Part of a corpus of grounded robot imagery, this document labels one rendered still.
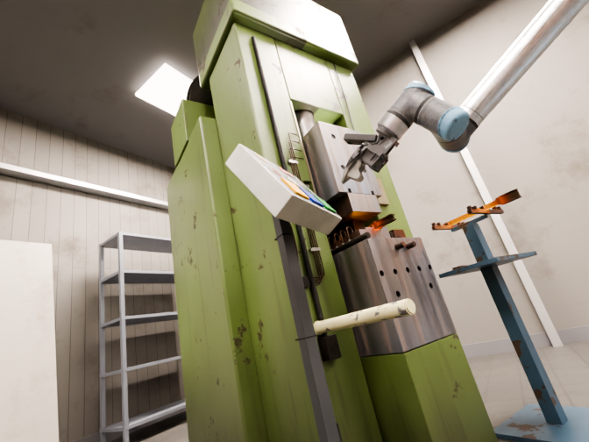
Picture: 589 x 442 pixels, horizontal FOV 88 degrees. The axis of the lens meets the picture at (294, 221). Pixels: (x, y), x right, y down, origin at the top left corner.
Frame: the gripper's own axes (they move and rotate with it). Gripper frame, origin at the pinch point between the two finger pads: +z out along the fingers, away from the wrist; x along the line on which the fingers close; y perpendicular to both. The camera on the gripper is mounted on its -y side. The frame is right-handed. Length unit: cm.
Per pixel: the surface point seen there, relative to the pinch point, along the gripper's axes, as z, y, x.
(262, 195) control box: 17.1, -1.9, -27.0
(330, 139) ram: -11, -39, 35
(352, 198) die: 4.5, -10.2, 37.3
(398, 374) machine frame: 43, 53, 32
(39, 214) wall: 241, -303, 44
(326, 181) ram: 6.2, -24.5, 33.3
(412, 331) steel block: 29, 46, 37
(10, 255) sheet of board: 249, -238, 16
